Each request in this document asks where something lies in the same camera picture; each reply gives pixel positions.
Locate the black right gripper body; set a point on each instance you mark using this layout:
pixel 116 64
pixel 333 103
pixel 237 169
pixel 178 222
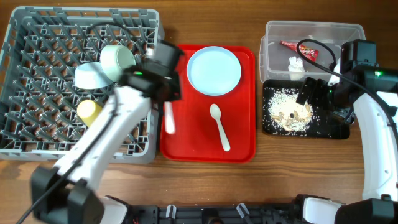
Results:
pixel 328 98

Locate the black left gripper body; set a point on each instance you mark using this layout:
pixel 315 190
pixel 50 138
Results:
pixel 175 93

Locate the white plastic fork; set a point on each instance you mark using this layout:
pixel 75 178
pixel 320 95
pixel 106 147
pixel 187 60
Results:
pixel 169 118

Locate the red snack wrapper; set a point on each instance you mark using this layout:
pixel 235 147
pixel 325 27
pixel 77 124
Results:
pixel 310 53

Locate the green bowl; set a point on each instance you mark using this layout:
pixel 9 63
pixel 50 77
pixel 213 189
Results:
pixel 114 59

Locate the white tissue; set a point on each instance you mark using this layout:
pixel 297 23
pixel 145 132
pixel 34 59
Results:
pixel 296 64

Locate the rice and food scraps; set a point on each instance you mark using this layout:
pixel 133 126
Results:
pixel 288 115

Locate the white plastic spoon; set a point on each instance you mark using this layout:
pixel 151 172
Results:
pixel 216 115

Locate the light blue bowl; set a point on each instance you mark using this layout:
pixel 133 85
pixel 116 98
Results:
pixel 90 76

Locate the yellow plastic cup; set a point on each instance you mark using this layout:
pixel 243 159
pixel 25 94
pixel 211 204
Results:
pixel 88 111

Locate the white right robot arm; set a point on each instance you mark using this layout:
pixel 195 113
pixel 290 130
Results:
pixel 370 91

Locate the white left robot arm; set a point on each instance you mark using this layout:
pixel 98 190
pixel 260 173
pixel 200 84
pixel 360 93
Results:
pixel 66 193

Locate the grey dishwasher rack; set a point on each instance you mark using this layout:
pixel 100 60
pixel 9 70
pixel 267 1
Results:
pixel 42 48

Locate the light blue plate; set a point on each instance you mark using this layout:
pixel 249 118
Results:
pixel 213 71

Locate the black plastic bin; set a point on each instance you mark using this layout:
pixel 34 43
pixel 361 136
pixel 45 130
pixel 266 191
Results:
pixel 322 126

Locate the red plastic tray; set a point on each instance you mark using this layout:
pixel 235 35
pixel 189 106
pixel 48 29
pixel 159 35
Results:
pixel 197 137

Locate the clear plastic bin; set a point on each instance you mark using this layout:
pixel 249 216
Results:
pixel 274 57

